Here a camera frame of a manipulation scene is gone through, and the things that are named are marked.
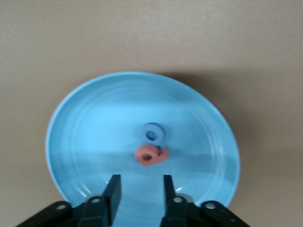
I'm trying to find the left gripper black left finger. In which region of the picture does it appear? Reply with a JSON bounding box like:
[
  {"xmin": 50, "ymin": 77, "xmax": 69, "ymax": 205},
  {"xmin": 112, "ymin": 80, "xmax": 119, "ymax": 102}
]
[{"xmin": 78, "ymin": 174, "xmax": 123, "ymax": 227}]

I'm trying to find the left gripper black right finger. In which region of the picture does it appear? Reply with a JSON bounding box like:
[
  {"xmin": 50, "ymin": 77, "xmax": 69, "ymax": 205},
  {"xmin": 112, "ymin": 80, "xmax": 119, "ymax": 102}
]
[{"xmin": 160, "ymin": 175, "xmax": 197, "ymax": 227}]

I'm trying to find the pink foam letter p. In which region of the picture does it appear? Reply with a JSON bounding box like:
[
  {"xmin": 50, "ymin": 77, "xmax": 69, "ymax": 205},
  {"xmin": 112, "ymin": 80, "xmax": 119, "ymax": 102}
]
[{"xmin": 134, "ymin": 144, "xmax": 169, "ymax": 166}]

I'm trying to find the blue foam letter o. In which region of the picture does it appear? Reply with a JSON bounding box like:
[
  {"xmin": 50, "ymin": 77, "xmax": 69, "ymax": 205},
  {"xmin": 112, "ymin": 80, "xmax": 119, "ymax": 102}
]
[{"xmin": 142, "ymin": 122, "xmax": 166, "ymax": 144}]

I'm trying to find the blue plate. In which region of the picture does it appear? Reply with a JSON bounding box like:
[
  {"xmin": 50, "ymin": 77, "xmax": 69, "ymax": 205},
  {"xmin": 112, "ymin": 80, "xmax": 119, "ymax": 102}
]
[{"xmin": 45, "ymin": 71, "xmax": 241, "ymax": 227}]

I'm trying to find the brown table cover sheet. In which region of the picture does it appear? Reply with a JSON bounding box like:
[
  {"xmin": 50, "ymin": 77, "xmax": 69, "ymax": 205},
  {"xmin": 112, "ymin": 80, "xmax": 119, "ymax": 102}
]
[{"xmin": 0, "ymin": 0, "xmax": 303, "ymax": 227}]

